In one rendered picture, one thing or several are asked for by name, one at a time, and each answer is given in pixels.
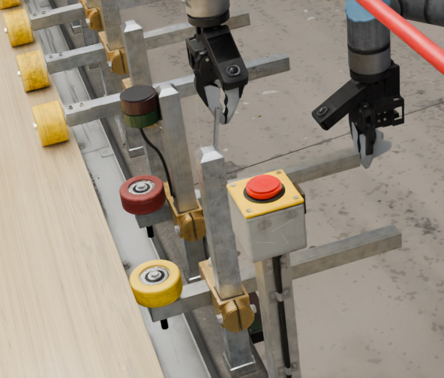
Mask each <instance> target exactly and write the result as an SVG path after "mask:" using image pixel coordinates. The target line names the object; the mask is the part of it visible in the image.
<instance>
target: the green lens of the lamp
mask: <svg viewBox="0 0 444 378"><path fill-rule="evenodd" d="M122 112H123V111H122ZM123 116H124V123H125V124H126V125H127V126H128V127H130V128H146V127H149V126H151V125H153V124H155V123H156V122H158V121H159V119H160V117H161V115H160V110H159V106H158V105H157V107H156V109H155V110H154V111H152V112H150V113H148V114H145V115H138V116H133V115H127V114H126V113H124V112H123Z"/></svg>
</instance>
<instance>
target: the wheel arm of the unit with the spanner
mask: <svg viewBox="0 0 444 378"><path fill-rule="evenodd" d="M360 166H361V165H360V153H359V152H358V151H357V150H356V148H355V147H354V146H351V147H349V148H344V149H341V150H337V151H333V152H329V153H327V154H321V155H319V156H316V157H311V158H308V159H305V160H300V161H297V162H294V163H289V164H286V165H283V166H278V167H275V168H272V169H267V170H264V171H261V172H256V173H254V174H250V175H246V176H242V177H239V178H234V179H232V180H229V181H227V183H228V184H230V183H233V182H238V181H241V180H244V179H249V178H252V177H254V176H260V175H262V174H266V173H270V172H274V171H276V170H283V171H284V172H285V174H286V175H287V177H288V178H289V180H290V181H291V182H296V183H297V184H300V183H302V182H308V181H310V180H314V179H318V178H321V177H324V176H329V175H332V174H335V173H339V172H343V171H346V170H351V169H353V168H356V167H360ZM195 193H196V198H197V199H198V201H199V203H200V205H201V206H202V207H203V204H202V200H201V195H200V189H196V190H195ZM135 218H136V222H137V224H138V226H139V228H140V229H141V228H144V227H150V226H151V225H155V224H159V223H163V222H165V221H168V220H171V219H172V217H171V212H170V206H169V204H168V202H167V200H166V202H165V203H164V205H163V206H162V207H161V208H160V209H158V210H157V211H155V212H152V213H151V214H144V215H136V214H135Z"/></svg>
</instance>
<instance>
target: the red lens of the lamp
mask: <svg viewBox="0 0 444 378"><path fill-rule="evenodd" d="M148 86H150V85H148ZM150 87H152V86H150ZM152 88H153V87H152ZM153 89H154V94H153V95H152V96H151V97H150V98H148V99H146V100H143V101H140V102H135V103H134V102H127V101H125V100H123V99H122V93H121V94H120V95H119V98H120V101H121V108H122V111H123V112H124V113H127V114H129V115H142V114H145V113H149V112H151V111H152V110H154V109H155V108H156V107H157V106H158V98H157V94H156V90H155V88H153ZM125 90H126V89H125Z"/></svg>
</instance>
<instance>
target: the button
mask: <svg viewBox="0 0 444 378"><path fill-rule="evenodd" d="M246 191H247V194H248V195H249V196H251V197H253V198H255V199H258V200H267V199H270V198H272V197H275V196H276V195H277V194H279V193H280V192H281V181H280V180H279V179H278V178H276V177H274V176H273V175H258V176H255V177H253V178H252V179H251V180H250V181H248V183H247V184H246Z"/></svg>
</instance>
